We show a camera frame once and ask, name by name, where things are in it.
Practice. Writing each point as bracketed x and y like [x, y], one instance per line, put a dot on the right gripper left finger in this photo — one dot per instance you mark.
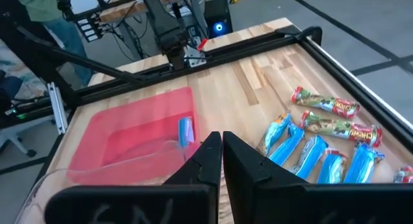
[200, 172]

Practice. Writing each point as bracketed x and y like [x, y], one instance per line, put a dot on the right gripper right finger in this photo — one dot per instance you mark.
[251, 185]

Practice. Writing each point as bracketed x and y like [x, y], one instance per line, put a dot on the blue granola bar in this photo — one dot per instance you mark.
[311, 156]
[332, 167]
[287, 145]
[274, 133]
[363, 164]
[186, 132]

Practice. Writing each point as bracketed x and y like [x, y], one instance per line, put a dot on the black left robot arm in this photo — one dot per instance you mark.
[166, 30]

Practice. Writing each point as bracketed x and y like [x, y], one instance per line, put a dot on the pink translucent plastic bin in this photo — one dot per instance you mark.
[129, 120]

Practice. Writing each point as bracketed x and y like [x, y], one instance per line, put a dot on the small red clip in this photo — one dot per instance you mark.
[202, 44]

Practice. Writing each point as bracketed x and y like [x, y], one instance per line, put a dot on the silver aluminium extrusion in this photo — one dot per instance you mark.
[58, 107]

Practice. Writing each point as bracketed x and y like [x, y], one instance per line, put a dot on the black computer with blue light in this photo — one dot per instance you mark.
[219, 14]

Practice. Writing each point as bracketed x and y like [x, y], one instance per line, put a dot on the clear plastic bin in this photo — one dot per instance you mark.
[35, 198]

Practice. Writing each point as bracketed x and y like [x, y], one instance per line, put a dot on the black power strip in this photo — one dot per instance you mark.
[87, 27]

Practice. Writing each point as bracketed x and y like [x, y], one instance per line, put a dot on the white chair base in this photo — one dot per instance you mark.
[16, 141]

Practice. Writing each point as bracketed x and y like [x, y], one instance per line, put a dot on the black aluminium frame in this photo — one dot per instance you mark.
[355, 82]

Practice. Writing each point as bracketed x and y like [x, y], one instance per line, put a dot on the black frame clamp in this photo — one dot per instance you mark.
[303, 32]

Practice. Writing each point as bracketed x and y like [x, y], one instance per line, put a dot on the wooden table with black frame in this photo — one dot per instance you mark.
[129, 9]

